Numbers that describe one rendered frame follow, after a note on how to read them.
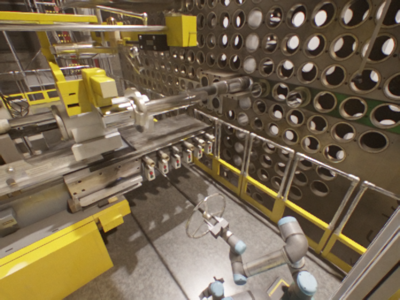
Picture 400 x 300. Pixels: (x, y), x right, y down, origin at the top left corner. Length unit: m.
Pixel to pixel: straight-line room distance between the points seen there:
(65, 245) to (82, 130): 0.92
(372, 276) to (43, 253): 1.95
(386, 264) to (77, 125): 1.93
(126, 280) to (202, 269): 0.73
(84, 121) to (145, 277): 1.55
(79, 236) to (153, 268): 0.78
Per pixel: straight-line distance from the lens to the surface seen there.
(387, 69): 2.60
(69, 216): 2.21
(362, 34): 2.64
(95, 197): 2.15
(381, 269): 0.74
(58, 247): 2.02
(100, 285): 2.39
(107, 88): 1.41
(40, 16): 1.82
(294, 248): 1.29
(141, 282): 2.29
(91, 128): 1.95
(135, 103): 1.71
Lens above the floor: 2.02
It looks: 31 degrees down
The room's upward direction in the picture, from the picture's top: straight up
